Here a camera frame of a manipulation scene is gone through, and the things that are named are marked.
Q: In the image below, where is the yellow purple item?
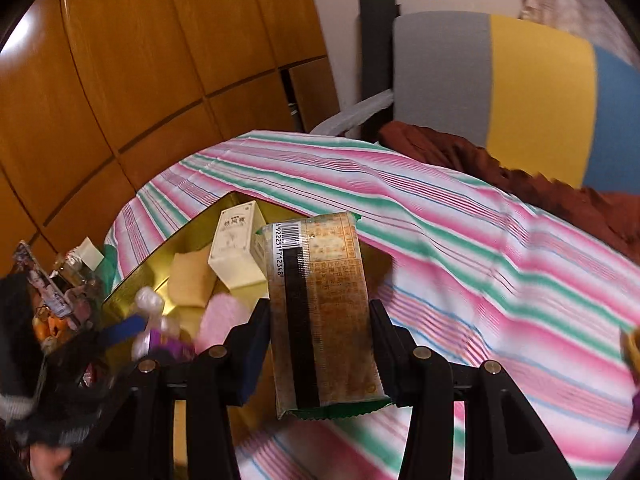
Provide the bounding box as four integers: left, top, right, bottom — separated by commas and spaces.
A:
619, 327, 640, 431

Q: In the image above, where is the brown blanket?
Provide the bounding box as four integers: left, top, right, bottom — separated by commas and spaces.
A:
377, 121, 640, 258

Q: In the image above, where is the black chair frame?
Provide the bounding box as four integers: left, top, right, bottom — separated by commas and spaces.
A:
359, 0, 401, 143

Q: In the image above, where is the gold tin box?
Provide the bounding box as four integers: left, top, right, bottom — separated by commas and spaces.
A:
100, 191, 311, 480

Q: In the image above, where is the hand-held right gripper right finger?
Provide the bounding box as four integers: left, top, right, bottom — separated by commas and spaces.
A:
367, 299, 576, 480

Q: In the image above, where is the small bottle cream cap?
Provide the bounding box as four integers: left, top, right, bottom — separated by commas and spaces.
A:
55, 237, 106, 286

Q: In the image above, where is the orange small item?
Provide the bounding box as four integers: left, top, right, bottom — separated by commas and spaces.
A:
31, 310, 81, 343

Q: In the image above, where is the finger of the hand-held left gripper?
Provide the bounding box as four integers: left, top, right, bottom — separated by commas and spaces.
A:
95, 314, 147, 350

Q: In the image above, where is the brown orange snack packet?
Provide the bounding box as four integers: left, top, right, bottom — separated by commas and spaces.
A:
255, 211, 393, 421

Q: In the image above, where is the grey yellow blue cushion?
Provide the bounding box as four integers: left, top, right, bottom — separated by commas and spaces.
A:
392, 11, 640, 193

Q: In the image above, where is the pink green striped cloth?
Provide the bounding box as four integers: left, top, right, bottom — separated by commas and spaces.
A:
102, 130, 640, 480

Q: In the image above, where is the wooden wardrobe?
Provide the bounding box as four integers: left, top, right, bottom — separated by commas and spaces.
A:
0, 0, 341, 281

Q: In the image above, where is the cream cardboard box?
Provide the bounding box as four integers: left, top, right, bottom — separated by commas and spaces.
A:
207, 200, 271, 291

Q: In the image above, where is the white plastic bag bundle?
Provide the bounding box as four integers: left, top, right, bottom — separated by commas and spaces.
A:
131, 286, 167, 361

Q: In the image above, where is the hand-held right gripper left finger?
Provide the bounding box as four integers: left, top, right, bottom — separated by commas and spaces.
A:
65, 297, 273, 480

